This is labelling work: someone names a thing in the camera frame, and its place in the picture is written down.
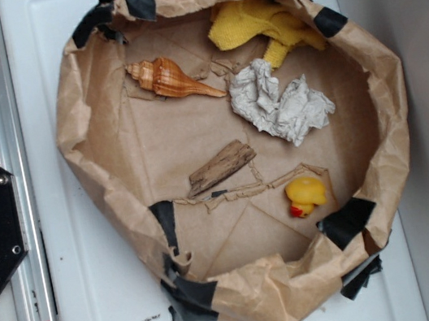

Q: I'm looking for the brown wood chip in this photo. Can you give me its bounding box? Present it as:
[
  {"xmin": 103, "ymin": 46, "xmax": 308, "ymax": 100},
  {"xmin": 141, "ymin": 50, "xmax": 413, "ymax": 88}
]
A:
[{"xmin": 188, "ymin": 140, "xmax": 256, "ymax": 198}]

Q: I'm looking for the crumpled grey paper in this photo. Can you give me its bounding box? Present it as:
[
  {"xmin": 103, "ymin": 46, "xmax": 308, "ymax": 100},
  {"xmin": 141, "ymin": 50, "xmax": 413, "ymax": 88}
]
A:
[{"xmin": 229, "ymin": 59, "xmax": 336, "ymax": 147}]

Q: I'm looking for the orange striped conch shell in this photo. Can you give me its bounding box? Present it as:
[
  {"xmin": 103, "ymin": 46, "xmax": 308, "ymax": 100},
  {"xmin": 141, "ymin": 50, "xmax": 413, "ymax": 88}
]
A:
[{"xmin": 125, "ymin": 57, "xmax": 228, "ymax": 98}]

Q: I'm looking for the white tray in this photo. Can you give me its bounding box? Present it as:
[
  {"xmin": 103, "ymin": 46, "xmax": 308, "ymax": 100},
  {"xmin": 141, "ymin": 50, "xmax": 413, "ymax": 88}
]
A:
[{"xmin": 0, "ymin": 0, "xmax": 427, "ymax": 321}]

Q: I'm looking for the yellow rubber duck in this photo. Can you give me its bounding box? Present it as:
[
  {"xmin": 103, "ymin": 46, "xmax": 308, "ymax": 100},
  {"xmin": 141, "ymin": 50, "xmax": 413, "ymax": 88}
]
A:
[{"xmin": 284, "ymin": 176, "xmax": 327, "ymax": 219}]

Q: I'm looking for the aluminium frame rail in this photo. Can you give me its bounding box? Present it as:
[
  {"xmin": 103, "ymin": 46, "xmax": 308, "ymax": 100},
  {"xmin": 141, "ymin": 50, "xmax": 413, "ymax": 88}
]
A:
[{"xmin": 0, "ymin": 18, "xmax": 60, "ymax": 321}]

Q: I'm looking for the brown paper bag bin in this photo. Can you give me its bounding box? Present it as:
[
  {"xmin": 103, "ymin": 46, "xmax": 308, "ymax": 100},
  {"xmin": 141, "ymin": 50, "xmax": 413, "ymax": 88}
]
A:
[{"xmin": 56, "ymin": 0, "xmax": 410, "ymax": 321}]

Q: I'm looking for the yellow cloth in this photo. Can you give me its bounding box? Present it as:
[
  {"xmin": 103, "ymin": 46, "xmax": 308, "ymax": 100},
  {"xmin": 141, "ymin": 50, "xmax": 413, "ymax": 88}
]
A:
[{"xmin": 208, "ymin": 0, "xmax": 327, "ymax": 69}]

